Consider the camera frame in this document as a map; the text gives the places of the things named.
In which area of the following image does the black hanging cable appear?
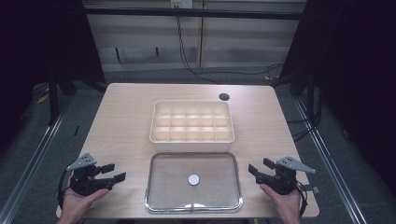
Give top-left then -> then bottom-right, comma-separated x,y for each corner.
176,15 -> 221,85

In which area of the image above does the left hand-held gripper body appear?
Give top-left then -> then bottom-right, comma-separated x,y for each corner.
65,152 -> 115,197

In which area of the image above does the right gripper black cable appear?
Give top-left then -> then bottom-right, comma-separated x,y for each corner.
294,181 -> 309,218

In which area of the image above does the person's right hand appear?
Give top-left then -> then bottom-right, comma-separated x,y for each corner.
259,183 -> 304,224

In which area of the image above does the black metal stand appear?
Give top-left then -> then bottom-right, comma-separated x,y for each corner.
269,69 -> 316,117
47,66 -> 108,127

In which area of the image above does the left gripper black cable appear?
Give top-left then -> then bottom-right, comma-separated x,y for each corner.
57,167 -> 75,210

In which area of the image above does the grey strap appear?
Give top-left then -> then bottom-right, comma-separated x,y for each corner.
300,184 -> 320,194

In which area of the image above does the white wall power socket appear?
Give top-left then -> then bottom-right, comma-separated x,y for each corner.
170,0 -> 194,9

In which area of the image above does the black horizontal bar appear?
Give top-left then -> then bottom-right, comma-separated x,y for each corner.
83,7 -> 304,21

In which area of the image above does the clear plastic box lid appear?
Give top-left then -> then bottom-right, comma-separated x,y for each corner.
144,151 -> 244,216

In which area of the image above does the person's left hand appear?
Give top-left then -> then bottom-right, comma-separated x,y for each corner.
56,186 -> 110,224

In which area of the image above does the black curtain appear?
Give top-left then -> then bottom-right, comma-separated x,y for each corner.
276,0 -> 396,200
0,0 -> 106,157

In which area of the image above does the bundle of black floor cables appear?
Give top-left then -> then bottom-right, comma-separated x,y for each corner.
285,92 -> 323,144

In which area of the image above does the white compartment organizer box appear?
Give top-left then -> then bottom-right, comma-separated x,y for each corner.
148,99 -> 235,154

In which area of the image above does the black floor cable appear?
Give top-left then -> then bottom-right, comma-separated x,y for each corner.
192,63 -> 285,77

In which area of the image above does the white round lid knob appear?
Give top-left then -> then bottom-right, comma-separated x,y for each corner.
187,174 -> 201,187

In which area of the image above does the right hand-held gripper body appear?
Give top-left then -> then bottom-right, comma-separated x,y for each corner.
255,156 -> 317,196

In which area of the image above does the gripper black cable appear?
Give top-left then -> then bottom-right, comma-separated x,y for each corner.
57,167 -> 75,210
294,181 -> 309,218

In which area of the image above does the aluminium floor rail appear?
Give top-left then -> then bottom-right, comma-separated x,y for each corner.
0,99 -> 73,224
293,98 -> 363,224

